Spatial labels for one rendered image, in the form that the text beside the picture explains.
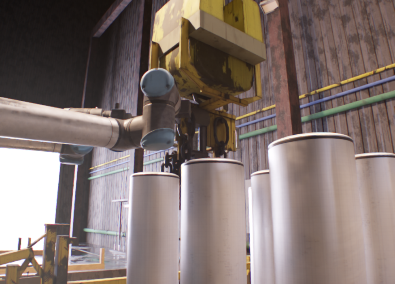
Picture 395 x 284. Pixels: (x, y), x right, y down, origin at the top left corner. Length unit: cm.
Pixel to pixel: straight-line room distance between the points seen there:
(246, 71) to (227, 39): 20
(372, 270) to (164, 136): 59
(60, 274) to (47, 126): 127
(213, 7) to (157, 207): 77
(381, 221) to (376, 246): 6
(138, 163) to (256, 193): 877
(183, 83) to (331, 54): 582
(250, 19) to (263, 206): 81
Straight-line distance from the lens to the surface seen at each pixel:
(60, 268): 191
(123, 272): 676
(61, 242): 189
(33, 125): 75
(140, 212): 98
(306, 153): 55
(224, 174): 74
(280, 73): 580
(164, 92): 83
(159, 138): 80
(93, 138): 83
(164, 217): 97
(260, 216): 96
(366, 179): 80
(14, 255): 185
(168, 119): 83
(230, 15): 145
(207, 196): 73
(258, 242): 97
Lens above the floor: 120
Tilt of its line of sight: 15 degrees up
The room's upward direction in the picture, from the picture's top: straight up
